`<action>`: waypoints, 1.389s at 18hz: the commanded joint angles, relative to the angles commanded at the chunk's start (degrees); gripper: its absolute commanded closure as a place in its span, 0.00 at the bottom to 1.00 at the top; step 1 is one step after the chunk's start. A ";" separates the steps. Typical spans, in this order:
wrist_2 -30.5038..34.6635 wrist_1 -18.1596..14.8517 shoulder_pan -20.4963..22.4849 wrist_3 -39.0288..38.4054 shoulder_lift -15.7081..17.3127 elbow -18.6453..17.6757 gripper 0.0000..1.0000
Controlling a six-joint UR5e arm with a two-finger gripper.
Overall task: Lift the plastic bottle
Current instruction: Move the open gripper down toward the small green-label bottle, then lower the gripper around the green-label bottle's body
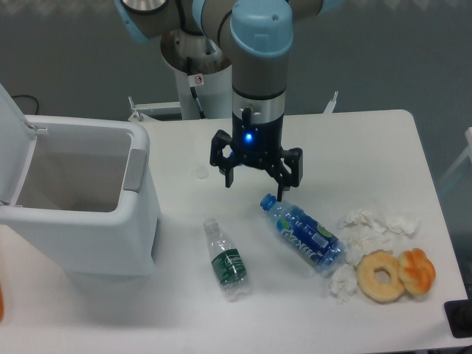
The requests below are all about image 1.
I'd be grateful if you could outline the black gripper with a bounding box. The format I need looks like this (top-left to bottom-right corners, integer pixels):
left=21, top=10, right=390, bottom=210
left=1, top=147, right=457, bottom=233
left=209, top=96, right=303, bottom=201

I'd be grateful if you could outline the clear bottle green label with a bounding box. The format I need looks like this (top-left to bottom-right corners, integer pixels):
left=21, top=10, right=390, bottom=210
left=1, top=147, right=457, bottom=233
left=203, top=218, right=250, bottom=302

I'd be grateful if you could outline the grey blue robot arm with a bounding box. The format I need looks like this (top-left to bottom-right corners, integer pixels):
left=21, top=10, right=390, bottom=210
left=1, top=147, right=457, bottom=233
left=115, top=1, right=338, bottom=200

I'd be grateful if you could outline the blue plastic bottle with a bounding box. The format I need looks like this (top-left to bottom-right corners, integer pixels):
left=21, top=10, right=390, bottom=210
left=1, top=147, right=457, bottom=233
left=260, top=194, right=344, bottom=274

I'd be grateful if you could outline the large crumpled white tissue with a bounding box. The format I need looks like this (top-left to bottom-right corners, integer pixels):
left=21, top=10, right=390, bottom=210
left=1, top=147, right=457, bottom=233
left=338, top=208, right=420, bottom=266

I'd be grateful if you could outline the small crumpled white tissue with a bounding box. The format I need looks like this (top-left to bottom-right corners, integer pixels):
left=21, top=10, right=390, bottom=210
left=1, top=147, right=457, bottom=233
left=329, top=264, right=358, bottom=303

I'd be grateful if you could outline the white open trash bin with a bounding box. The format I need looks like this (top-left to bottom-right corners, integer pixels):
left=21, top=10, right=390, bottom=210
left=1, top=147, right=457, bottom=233
left=1, top=91, right=161, bottom=276

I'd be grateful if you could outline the orange twisted bread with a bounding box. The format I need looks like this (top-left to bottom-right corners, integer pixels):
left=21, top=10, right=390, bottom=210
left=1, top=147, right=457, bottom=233
left=398, top=248, right=436, bottom=296

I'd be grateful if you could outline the black device at edge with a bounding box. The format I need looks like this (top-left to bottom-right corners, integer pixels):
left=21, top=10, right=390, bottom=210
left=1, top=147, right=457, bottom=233
left=444, top=299, right=471, bottom=339

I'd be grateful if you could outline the orange object at edge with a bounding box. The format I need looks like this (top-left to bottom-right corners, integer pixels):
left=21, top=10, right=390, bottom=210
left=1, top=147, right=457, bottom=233
left=0, top=285, right=5, bottom=322

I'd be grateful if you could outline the ring donut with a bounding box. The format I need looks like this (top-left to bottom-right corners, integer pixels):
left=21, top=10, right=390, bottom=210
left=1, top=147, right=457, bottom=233
left=356, top=251, right=405, bottom=303

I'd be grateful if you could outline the white frame at right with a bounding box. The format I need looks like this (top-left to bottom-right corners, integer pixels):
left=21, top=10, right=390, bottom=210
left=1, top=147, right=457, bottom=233
left=437, top=127, right=471, bottom=198

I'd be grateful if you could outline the black cable on floor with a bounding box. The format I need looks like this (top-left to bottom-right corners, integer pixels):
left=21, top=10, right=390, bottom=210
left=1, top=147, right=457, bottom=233
left=10, top=94, right=40, bottom=114

